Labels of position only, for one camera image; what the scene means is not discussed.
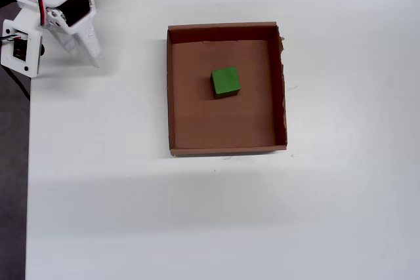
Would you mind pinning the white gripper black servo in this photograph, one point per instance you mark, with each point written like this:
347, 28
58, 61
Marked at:
75, 10

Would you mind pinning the green cube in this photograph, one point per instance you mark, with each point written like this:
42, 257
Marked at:
225, 80

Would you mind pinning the brown cardboard box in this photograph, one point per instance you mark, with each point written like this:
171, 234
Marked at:
197, 122

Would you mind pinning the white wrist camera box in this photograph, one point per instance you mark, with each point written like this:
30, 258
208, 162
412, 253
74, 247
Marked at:
21, 50

